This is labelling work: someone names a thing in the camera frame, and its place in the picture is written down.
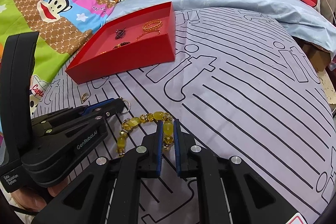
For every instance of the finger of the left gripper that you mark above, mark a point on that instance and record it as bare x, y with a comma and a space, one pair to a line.
47, 129
72, 113

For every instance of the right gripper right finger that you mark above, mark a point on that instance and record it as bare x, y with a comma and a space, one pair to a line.
194, 161

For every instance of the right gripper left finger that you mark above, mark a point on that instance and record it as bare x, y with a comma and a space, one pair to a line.
144, 161

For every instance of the textured gold bangle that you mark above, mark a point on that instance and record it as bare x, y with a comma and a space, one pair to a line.
152, 25

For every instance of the smooth gold bangle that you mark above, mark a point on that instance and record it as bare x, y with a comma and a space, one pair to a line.
148, 32

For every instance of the left hand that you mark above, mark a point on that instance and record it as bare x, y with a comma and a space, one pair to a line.
31, 201

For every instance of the red cardboard tray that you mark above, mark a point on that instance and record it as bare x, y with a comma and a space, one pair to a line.
114, 48

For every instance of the grey striped bed sheet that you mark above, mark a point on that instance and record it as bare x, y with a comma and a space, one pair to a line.
242, 87

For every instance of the cartoon monkey colourful blanket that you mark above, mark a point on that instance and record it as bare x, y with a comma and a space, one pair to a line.
63, 27

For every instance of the light blue quilt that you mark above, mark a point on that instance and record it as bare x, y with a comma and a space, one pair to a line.
297, 18

